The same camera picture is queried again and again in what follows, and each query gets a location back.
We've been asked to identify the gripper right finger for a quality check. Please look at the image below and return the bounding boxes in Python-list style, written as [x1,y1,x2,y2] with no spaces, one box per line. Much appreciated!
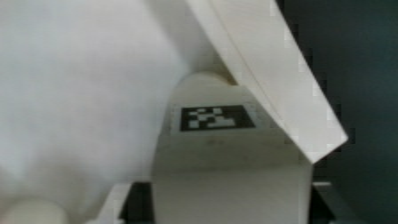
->
[313,181,359,224]

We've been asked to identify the white square table top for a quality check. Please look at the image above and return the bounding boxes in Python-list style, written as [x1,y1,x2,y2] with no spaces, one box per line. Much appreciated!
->
[0,0,350,224]

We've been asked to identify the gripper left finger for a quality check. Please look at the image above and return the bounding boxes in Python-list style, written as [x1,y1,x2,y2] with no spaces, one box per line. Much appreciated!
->
[85,183,132,224]

